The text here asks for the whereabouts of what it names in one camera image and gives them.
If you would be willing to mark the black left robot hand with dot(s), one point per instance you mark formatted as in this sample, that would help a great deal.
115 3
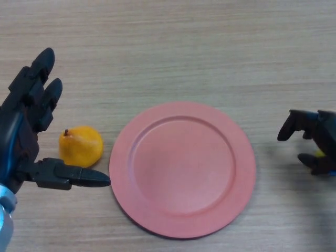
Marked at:
15 131

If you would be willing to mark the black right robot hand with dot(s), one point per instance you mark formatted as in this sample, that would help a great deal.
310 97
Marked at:
325 131

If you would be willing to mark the yellow green starfruit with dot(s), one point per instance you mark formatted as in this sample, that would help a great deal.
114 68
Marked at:
319 153

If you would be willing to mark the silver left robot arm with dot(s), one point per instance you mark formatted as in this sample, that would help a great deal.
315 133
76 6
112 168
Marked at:
5 220

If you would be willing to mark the pink round plate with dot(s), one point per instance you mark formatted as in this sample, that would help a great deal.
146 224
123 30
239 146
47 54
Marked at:
182 170

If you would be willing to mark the orange yellow pear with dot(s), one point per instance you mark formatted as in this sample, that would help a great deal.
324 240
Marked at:
81 147

